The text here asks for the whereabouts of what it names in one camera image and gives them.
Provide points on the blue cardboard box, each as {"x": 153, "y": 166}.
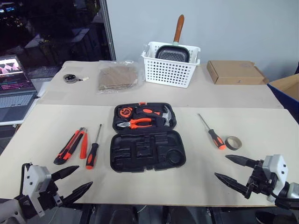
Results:
{"x": 286, "y": 91}

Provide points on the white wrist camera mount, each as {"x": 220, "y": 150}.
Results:
{"x": 276, "y": 163}
{"x": 35, "y": 177}

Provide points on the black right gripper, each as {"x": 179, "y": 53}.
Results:
{"x": 259, "y": 182}

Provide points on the black tool case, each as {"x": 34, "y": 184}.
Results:
{"x": 149, "y": 149}

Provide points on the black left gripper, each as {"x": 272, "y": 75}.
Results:
{"x": 51, "y": 196}

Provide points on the black orange tape measure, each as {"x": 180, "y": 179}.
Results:
{"x": 125, "y": 112}

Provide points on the grey tape roll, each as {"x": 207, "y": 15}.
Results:
{"x": 236, "y": 146}

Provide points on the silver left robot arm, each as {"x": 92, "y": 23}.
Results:
{"x": 7, "y": 207}

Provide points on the grey window frame post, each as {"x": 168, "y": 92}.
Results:
{"x": 109, "y": 28}

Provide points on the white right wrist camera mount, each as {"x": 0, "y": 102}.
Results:
{"x": 276, "y": 163}

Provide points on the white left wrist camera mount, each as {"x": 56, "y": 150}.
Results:
{"x": 35, "y": 177}

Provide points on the open grey laptop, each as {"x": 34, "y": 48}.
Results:
{"x": 14, "y": 98}

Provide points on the white perforated plastic basket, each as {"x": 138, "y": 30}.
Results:
{"x": 168, "y": 72}

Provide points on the orange tester pen screwdriver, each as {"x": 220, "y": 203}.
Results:
{"x": 83, "y": 145}

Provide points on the claw hammer black grip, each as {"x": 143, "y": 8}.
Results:
{"x": 168, "y": 115}

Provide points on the flat brown cardboard box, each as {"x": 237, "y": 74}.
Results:
{"x": 233, "y": 72}

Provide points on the black orange utility knife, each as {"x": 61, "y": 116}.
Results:
{"x": 70, "y": 145}

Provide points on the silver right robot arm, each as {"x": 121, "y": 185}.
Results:
{"x": 293, "y": 190}

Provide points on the clear bag brown sheets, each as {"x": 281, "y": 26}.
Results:
{"x": 116, "y": 77}

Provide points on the small white tag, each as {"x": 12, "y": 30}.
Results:
{"x": 85, "y": 79}

